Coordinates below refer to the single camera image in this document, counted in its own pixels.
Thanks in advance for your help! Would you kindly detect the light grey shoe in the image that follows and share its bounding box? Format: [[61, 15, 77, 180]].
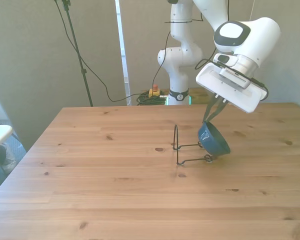
[[0, 141, 19, 175]]

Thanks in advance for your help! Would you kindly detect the blue ceramic bowl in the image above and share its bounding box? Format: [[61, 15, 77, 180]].
[[197, 121, 232, 159]]

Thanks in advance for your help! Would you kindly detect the white vertical partition strip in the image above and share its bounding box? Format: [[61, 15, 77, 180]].
[[114, 0, 132, 107]]

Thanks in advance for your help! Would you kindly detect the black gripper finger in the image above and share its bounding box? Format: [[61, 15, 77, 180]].
[[206, 98, 228, 123], [202, 93, 219, 124]]

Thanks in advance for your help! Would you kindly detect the black tripod pole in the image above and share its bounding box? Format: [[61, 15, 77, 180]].
[[53, 0, 95, 108]]

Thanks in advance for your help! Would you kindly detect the coiled dark cable bundle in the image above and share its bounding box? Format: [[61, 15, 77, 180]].
[[135, 90, 170, 106]]

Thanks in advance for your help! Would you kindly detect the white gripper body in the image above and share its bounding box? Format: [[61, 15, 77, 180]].
[[195, 62, 269, 115]]

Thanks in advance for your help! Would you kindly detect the black wire dish rack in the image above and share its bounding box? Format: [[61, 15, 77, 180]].
[[172, 124, 214, 167]]

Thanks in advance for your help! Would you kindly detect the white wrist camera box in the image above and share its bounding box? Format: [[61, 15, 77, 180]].
[[219, 67, 252, 90]]

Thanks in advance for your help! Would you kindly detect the black tripod camera cable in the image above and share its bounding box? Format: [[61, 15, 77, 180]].
[[54, 0, 151, 104]]

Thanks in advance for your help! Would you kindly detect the yellow emergency stop button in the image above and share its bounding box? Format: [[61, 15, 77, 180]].
[[148, 84, 162, 98]]

